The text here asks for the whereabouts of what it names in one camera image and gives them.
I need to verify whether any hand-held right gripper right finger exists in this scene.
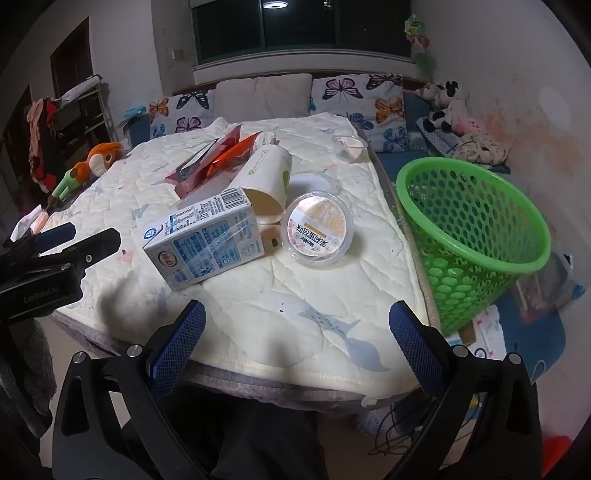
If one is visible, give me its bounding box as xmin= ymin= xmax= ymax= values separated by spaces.
xmin=389 ymin=300 xmax=543 ymax=480

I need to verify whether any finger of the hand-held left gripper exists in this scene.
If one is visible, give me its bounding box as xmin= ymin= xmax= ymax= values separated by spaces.
xmin=4 ymin=223 xmax=77 ymax=259
xmin=44 ymin=228 xmax=122 ymax=278

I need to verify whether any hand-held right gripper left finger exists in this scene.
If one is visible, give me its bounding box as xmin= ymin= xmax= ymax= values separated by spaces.
xmin=52 ymin=299 xmax=213 ymax=480

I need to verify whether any blue white milk carton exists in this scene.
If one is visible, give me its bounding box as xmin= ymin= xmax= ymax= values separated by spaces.
xmin=142 ymin=187 xmax=265 ymax=291

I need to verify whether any pink red snack packet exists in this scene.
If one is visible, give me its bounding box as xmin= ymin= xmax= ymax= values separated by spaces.
xmin=164 ymin=124 xmax=243 ymax=199

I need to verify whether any green plastic basket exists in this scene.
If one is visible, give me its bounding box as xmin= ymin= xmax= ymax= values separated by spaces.
xmin=396 ymin=157 xmax=552 ymax=335

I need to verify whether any round pudding cup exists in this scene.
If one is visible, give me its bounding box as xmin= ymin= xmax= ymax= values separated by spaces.
xmin=280 ymin=191 xmax=355 ymax=268

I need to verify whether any white paper cup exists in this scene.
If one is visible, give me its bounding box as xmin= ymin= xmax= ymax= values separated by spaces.
xmin=229 ymin=147 xmax=293 ymax=225

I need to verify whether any clear plastic lid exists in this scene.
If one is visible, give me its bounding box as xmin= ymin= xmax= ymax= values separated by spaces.
xmin=290 ymin=170 xmax=343 ymax=197

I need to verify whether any round clear plastic cup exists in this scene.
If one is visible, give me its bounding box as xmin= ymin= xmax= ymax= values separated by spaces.
xmin=332 ymin=135 xmax=370 ymax=160

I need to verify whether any person's left forearm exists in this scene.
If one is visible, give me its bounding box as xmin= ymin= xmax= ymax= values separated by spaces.
xmin=0 ymin=318 xmax=57 ymax=432

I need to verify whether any green plastic toy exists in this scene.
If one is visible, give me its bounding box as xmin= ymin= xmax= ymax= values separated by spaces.
xmin=51 ymin=168 xmax=86 ymax=202

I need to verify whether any white printed paper sheet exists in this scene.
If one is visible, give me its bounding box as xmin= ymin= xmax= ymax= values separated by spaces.
xmin=445 ymin=305 xmax=509 ymax=363

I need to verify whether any orange monkey plush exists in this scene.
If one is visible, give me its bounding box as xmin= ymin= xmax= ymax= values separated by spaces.
xmin=69 ymin=142 xmax=125 ymax=183

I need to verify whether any red hanging garment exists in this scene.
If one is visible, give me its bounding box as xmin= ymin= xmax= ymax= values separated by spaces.
xmin=27 ymin=98 xmax=59 ymax=193

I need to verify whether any white quilted blanket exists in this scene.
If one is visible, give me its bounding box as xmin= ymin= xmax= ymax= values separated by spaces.
xmin=51 ymin=115 xmax=432 ymax=407

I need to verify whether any white clothes rack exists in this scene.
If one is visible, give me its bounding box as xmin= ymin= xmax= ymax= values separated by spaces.
xmin=60 ymin=76 xmax=116 ymax=145

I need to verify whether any clear plastic storage box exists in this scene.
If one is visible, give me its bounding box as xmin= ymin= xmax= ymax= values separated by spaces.
xmin=512 ymin=251 xmax=579 ymax=324

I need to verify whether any butterfly print pillow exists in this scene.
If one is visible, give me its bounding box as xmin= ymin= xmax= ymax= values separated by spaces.
xmin=148 ymin=89 xmax=218 ymax=139
xmin=308 ymin=73 xmax=409 ymax=154

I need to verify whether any red paper piece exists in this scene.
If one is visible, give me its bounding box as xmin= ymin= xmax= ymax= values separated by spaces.
xmin=540 ymin=436 xmax=579 ymax=477

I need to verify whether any brown wooden door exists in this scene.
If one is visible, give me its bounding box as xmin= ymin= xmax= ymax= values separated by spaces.
xmin=51 ymin=18 xmax=90 ymax=99

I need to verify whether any beige spotted cloth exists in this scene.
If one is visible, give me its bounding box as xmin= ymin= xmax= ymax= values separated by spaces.
xmin=455 ymin=131 xmax=511 ymax=167

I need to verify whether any beige pillow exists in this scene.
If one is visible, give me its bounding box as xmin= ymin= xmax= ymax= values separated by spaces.
xmin=213 ymin=73 xmax=314 ymax=123

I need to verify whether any pink plush toy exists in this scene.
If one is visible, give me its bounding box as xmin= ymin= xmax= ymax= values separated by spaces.
xmin=455 ymin=115 xmax=485 ymax=136

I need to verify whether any black white cow plush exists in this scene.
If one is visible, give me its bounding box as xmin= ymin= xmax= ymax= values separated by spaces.
xmin=416 ymin=80 xmax=467 ymax=132

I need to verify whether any dark window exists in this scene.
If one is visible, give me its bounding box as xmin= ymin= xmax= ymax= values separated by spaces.
xmin=191 ymin=0 xmax=413 ymax=65

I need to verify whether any colourful wall flower decoration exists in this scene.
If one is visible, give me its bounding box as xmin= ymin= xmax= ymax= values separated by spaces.
xmin=404 ymin=14 xmax=437 ymax=75

